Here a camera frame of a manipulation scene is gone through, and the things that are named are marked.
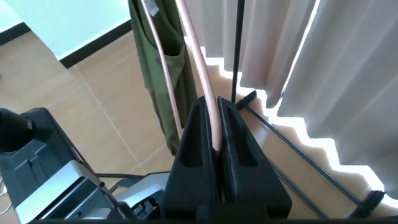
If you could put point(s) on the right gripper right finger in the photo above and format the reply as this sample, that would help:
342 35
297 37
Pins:
258 189

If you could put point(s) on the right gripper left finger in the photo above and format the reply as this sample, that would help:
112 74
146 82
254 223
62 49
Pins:
191 186

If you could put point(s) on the green long-sleeved shirt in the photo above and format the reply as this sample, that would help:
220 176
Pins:
149 62

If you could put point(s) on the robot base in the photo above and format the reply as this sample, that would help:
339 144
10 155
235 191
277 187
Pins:
53 183

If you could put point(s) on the black clothes rack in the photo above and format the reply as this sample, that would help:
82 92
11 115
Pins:
237 46

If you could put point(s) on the beige curtain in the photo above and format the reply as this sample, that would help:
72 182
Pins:
342 77

